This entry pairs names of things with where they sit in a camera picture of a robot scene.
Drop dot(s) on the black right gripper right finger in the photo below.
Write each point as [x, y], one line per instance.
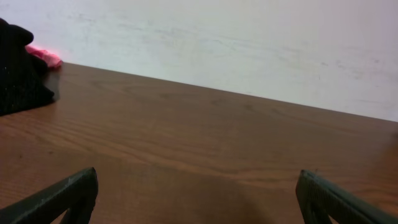
[321, 201]

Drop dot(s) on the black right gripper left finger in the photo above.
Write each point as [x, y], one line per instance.
[73, 197]

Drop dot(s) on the black knit skirt with buttons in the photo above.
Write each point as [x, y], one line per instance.
[22, 73]

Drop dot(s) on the pink t-shirt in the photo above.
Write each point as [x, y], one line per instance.
[52, 61]

